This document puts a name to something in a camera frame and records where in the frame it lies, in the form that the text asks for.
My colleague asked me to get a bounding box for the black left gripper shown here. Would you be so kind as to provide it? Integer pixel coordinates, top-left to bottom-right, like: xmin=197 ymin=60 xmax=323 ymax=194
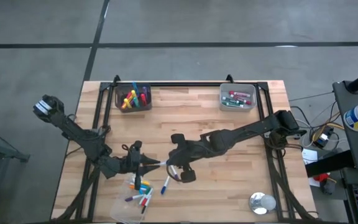
xmin=118 ymin=140 xmax=160 ymax=190

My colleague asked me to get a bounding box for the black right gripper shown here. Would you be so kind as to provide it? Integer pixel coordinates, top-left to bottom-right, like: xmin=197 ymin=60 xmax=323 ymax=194
xmin=168 ymin=133 xmax=223 ymax=184

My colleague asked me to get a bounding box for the red cap white marker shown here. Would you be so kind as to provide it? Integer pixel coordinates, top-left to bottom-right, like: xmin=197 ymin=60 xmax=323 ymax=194
xmin=140 ymin=193 xmax=153 ymax=207

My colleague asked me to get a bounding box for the clear plastic bin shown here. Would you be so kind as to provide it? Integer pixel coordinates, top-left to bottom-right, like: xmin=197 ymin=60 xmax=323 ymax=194
xmin=109 ymin=174 xmax=155 ymax=224

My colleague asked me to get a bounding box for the green Expo dry-erase marker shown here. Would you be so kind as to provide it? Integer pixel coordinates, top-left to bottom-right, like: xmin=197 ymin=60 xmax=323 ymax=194
xmin=221 ymin=101 xmax=245 ymax=109
xmin=222 ymin=96 xmax=241 ymax=105

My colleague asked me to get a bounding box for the dark grey plastic bin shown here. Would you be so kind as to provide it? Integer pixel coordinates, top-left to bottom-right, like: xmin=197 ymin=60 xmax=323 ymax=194
xmin=114 ymin=82 xmax=153 ymax=113

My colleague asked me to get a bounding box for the light grey plastic bin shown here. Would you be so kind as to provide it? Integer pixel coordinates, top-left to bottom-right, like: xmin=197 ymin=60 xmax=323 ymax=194
xmin=218 ymin=82 xmax=258 ymax=112

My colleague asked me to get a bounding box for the white paper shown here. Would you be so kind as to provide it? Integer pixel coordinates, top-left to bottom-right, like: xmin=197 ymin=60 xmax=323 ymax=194
xmin=301 ymin=148 xmax=319 ymax=166

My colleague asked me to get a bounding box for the red object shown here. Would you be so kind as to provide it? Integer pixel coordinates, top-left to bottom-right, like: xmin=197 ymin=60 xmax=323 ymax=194
xmin=313 ymin=172 xmax=329 ymax=184

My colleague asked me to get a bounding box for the black desk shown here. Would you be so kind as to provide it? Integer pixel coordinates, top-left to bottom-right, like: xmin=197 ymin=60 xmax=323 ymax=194
xmin=333 ymin=80 xmax=358 ymax=174

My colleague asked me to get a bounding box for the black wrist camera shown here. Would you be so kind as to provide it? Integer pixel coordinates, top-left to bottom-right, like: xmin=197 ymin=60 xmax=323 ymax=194
xmin=128 ymin=149 xmax=142 ymax=164

